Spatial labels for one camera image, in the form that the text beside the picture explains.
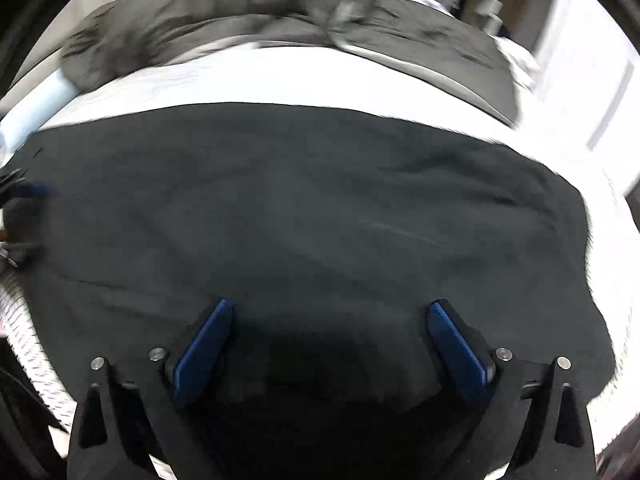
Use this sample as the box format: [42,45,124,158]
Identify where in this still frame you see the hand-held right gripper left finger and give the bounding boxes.
[66,297,236,480]

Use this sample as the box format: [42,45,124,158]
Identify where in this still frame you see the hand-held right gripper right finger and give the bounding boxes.
[426,299,598,480]

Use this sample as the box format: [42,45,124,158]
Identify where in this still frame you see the black pants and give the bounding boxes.
[2,102,616,461]

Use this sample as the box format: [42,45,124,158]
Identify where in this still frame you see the white chair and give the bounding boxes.
[475,0,507,36]

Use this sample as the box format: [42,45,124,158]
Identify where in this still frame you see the light blue pillow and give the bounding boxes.
[0,77,76,138]

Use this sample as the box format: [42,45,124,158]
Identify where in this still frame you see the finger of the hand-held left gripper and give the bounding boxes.
[12,180,57,202]

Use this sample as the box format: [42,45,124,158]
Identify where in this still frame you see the white crumpled sheet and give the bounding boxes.
[492,35,543,95]

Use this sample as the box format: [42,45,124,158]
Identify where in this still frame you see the grey duvet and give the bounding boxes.
[60,0,521,128]

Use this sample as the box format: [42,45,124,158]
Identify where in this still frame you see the white bed mattress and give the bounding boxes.
[0,42,640,480]

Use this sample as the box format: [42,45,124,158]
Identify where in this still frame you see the white wardrobe door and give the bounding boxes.
[532,0,640,196]

